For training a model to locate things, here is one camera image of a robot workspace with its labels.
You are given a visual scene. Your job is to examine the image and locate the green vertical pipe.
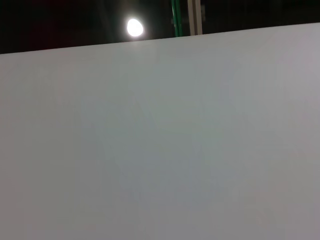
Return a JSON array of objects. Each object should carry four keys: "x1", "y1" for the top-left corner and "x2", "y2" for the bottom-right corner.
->
[{"x1": 171, "y1": 0, "x2": 183, "y2": 38}]

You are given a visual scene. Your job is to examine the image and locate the white vertical metal post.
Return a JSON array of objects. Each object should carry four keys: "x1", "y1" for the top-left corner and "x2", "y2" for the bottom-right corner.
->
[{"x1": 187, "y1": 0, "x2": 203, "y2": 36}]

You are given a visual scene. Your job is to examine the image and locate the bright round ceiling lamp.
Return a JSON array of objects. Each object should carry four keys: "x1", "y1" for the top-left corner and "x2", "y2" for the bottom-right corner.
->
[{"x1": 125, "y1": 17, "x2": 145, "y2": 38}]

